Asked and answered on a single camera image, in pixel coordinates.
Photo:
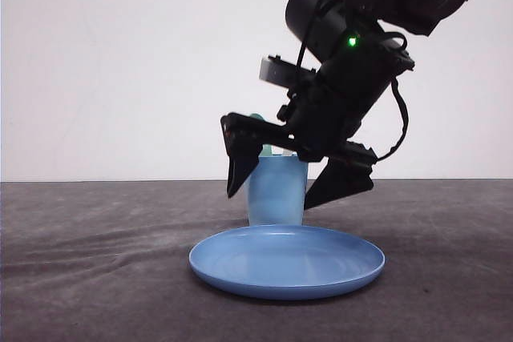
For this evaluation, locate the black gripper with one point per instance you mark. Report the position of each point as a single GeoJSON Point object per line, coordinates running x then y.
{"type": "Point", "coordinates": [325, 109]}

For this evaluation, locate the mint green plastic spoon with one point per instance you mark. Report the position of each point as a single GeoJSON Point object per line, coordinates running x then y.
{"type": "Point", "coordinates": [267, 150]}

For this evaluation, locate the light blue plastic cup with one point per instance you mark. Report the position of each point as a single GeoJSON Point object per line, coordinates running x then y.
{"type": "Point", "coordinates": [275, 191]}

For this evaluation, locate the white plastic fork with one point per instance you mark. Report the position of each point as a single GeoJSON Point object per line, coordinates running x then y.
{"type": "Point", "coordinates": [287, 152]}

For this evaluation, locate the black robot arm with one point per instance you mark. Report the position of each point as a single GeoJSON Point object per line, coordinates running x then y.
{"type": "Point", "coordinates": [361, 46]}

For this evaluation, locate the blue plastic plate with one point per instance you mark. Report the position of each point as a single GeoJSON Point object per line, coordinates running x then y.
{"type": "Point", "coordinates": [286, 262]}

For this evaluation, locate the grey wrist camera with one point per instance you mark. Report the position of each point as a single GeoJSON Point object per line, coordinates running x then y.
{"type": "Point", "coordinates": [285, 74]}

